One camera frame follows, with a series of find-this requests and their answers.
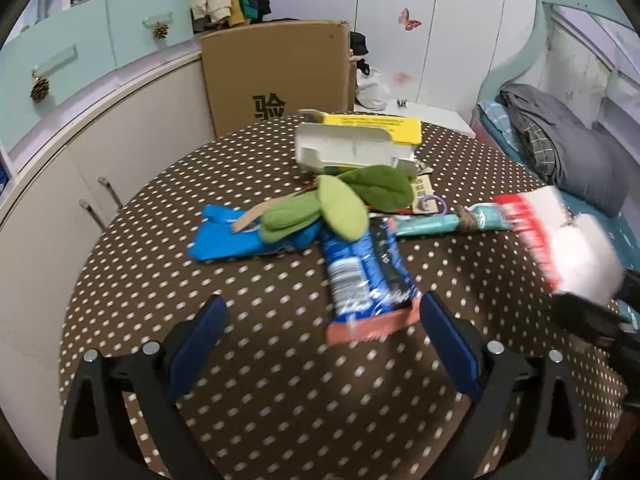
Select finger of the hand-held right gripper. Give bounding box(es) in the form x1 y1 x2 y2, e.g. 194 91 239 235
554 294 622 344

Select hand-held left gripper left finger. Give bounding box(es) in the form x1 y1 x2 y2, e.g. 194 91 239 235
55 294 230 480

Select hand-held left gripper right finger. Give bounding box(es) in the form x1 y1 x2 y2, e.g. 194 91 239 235
419 290 592 480

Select white red snack packet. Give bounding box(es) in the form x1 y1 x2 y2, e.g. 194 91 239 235
494 185 627 307

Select blue snack wrapper pink end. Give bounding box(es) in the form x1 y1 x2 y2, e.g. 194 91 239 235
319 215 424 347

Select purple ring with paper tag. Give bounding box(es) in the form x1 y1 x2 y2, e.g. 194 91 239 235
411 175 449 217

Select white yellow carton box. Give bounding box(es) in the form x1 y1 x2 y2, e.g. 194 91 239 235
294 109 424 177

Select teal long wrapper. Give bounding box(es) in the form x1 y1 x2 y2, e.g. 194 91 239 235
389 200 517 239

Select tan wooden stick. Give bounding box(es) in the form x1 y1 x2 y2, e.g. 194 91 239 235
232 190 321 234

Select grey blanket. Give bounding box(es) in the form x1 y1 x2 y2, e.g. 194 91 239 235
499 83 632 219

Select green plush leaf toy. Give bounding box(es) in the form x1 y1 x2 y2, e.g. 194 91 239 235
260 164 417 244

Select white curved cabinet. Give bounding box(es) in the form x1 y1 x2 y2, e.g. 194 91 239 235
0 49 217 476

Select white plastic bag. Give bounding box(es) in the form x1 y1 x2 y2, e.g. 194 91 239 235
354 67 392 112

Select large cardboard box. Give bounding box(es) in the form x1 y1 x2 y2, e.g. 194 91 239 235
199 20 352 139

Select teal drawer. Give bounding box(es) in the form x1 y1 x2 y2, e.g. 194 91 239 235
104 0 195 70
0 41 120 150

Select black cloth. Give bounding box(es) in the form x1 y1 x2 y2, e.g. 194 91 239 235
349 31 372 77

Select teal bed frame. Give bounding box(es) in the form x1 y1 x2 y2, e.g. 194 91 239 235
475 0 640 113

